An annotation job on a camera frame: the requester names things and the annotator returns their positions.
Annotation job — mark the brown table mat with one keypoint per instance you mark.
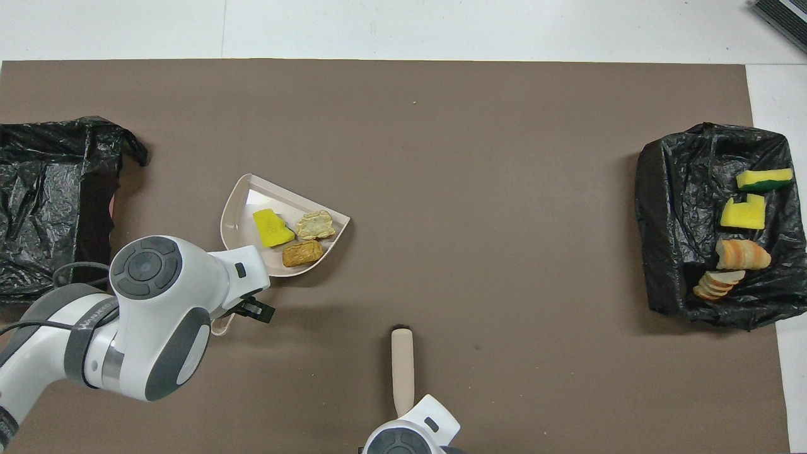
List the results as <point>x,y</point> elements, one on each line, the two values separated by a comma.
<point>441,126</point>

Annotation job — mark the striped croissant bread piece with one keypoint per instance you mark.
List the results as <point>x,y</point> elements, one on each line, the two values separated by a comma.
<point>315,225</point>

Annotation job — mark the brown bread roll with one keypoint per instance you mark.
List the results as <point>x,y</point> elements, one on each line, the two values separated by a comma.
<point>302,253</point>

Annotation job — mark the small sliced bread piece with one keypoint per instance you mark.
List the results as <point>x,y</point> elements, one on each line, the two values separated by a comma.
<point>719,284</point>

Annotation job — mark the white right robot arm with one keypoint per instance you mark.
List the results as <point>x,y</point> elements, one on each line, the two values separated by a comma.
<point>410,435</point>

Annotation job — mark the beige brush black bristles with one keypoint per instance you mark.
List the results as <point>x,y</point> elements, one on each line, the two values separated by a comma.
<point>402,372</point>

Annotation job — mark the black ribbed object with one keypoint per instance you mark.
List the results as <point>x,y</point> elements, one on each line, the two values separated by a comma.
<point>785,19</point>

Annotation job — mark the large sliced bread piece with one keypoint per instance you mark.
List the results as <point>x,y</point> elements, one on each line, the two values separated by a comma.
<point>744,255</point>

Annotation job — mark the green and yellow sponge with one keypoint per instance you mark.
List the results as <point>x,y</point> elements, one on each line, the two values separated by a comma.
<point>764,179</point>

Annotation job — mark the wavy yellow sponge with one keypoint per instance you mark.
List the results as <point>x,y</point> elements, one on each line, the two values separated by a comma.
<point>272,228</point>

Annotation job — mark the beige plastic dustpan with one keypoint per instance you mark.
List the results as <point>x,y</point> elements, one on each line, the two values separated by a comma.
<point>243,221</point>

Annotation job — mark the notched yellow sponge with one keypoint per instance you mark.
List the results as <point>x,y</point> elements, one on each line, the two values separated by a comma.
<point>741,215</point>

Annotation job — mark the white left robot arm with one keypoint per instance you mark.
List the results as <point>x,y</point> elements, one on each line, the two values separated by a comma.
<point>157,302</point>

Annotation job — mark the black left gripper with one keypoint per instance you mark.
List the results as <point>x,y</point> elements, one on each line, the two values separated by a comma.
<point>257,308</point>

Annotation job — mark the bin with black bag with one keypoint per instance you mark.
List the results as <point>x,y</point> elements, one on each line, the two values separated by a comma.
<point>674,239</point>
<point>44,214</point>

